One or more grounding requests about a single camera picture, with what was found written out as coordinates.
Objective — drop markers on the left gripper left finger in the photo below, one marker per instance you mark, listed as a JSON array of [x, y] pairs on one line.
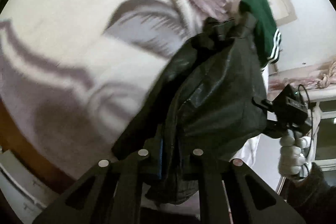
[[110, 192]]

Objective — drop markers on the black leather jacket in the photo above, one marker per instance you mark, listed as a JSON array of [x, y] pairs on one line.
[[203, 99]]

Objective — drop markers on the folded green striped garment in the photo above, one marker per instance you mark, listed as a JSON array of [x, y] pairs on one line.
[[267, 36]]

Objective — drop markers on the floral bed blanket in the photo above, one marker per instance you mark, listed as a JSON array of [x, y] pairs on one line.
[[75, 72]]

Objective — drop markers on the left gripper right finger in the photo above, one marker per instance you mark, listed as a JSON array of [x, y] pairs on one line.
[[231, 192]]

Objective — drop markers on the pink tied curtain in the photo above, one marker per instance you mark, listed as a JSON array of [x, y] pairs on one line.
[[314, 77]]

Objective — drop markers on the white gloved right hand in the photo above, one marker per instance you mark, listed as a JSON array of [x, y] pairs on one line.
[[296, 156]]

